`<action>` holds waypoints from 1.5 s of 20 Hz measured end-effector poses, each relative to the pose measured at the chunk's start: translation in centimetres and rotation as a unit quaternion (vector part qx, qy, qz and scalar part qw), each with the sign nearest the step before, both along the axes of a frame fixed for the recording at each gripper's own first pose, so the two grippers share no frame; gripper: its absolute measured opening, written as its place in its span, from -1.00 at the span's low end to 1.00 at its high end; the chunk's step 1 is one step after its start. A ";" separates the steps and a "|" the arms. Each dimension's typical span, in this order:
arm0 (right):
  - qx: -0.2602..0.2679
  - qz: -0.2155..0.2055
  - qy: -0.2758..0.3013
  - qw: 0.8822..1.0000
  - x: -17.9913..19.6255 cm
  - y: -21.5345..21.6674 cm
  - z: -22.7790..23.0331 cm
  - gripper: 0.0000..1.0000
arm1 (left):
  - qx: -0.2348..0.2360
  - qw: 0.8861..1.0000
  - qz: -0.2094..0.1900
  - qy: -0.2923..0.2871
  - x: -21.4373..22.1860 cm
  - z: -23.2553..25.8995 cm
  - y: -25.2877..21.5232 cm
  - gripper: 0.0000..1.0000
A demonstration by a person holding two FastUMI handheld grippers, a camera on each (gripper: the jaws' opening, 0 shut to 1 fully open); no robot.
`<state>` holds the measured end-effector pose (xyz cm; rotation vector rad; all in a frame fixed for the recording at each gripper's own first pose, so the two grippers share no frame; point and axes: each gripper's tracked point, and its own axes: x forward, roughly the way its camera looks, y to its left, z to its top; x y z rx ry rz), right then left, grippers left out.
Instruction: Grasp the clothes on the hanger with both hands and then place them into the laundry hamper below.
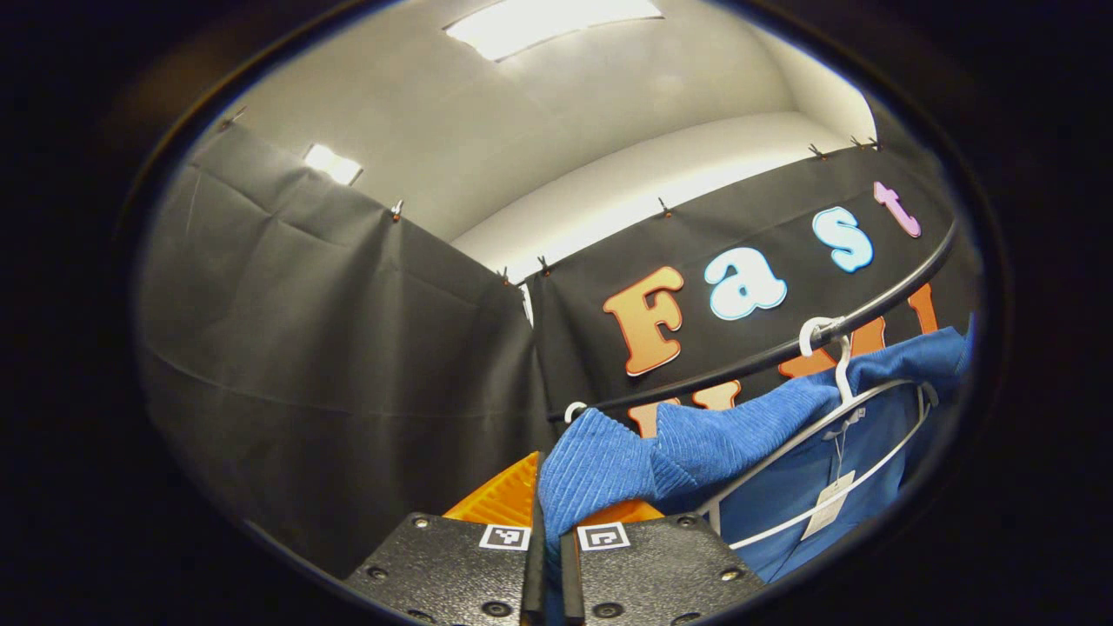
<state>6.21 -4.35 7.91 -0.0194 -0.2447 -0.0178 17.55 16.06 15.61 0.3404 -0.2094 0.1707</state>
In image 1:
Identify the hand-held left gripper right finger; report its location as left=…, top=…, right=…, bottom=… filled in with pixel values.
left=559, top=498, right=768, bottom=626

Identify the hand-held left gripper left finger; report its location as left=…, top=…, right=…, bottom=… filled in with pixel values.
left=343, top=450, right=549, bottom=626

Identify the blue corduroy jacket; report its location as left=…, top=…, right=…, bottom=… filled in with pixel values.
left=537, top=323, right=976, bottom=626

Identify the plain black backdrop cloth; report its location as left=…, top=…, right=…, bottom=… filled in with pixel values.
left=137, top=117, right=557, bottom=579

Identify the ceiling light panel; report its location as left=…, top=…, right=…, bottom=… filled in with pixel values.
left=443, top=0, right=663, bottom=62
left=303, top=143, right=363, bottom=186

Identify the black curved clothes rail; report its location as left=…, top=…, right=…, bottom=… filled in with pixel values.
left=546, top=217, right=960, bottom=424

